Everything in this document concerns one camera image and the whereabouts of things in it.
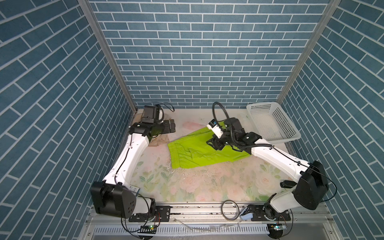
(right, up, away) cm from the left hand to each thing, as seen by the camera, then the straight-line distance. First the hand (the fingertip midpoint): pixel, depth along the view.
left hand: (167, 125), depth 81 cm
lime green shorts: (+14, -16, +13) cm, 25 cm away
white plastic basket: (+73, +1, +32) cm, 80 cm away
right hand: (+22, -7, 0) cm, 23 cm away
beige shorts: (-9, -10, +19) cm, 23 cm away
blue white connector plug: (+41, -44, -9) cm, 61 cm away
